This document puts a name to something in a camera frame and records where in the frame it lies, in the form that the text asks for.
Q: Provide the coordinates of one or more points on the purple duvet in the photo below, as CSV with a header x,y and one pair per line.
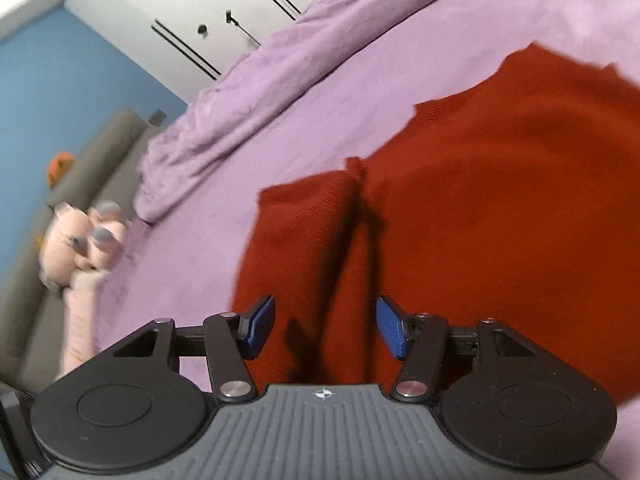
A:
x,y
240,110

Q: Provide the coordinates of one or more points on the purple bed blanket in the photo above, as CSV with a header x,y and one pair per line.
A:
x,y
300,125

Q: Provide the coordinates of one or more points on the grey upholstered headboard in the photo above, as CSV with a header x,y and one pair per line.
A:
x,y
100,170

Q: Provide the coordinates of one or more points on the red knit cardigan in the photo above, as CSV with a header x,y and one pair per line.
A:
x,y
500,210

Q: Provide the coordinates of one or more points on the pink plush toy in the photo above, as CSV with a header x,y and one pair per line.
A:
x,y
65,250

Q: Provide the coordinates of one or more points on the white wardrobe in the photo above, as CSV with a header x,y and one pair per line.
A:
x,y
150,0

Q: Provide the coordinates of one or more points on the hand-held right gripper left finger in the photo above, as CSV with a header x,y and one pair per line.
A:
x,y
259,327

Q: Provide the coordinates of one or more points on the orange plush toy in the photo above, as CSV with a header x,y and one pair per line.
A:
x,y
61,167

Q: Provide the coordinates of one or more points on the wall socket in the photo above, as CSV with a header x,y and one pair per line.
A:
x,y
158,116

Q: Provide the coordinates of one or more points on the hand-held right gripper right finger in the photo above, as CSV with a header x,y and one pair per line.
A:
x,y
395,327

